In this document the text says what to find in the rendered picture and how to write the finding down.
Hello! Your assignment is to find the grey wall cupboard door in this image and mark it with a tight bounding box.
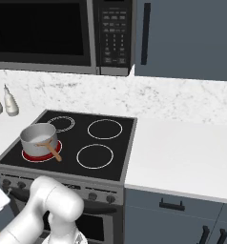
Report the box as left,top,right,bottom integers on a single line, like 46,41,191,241
134,0,227,83

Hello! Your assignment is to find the black drawer handle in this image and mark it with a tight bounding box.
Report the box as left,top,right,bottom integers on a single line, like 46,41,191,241
158,197,186,212

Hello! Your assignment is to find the black cupboard door handle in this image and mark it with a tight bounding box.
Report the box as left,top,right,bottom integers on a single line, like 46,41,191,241
140,2,152,66

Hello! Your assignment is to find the black and steel stove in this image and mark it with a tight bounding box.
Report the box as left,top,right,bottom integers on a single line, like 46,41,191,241
0,109,139,244

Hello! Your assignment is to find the grey drawer front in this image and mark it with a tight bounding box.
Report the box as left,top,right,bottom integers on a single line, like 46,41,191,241
124,188,225,224

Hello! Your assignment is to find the black base cupboard handle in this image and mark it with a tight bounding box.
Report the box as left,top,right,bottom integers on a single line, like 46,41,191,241
216,228,227,244
198,225,211,244

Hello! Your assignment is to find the black oven door handle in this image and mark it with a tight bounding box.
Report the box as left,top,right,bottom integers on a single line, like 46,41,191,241
8,188,118,216

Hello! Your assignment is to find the black and steel microwave oven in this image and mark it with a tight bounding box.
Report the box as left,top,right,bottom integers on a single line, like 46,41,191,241
0,0,134,77

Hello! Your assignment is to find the steel pot with wooden handle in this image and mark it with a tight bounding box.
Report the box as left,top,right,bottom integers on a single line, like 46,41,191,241
19,122,63,163

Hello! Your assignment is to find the white bottle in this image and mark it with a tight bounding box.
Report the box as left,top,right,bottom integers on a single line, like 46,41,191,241
3,84,20,117

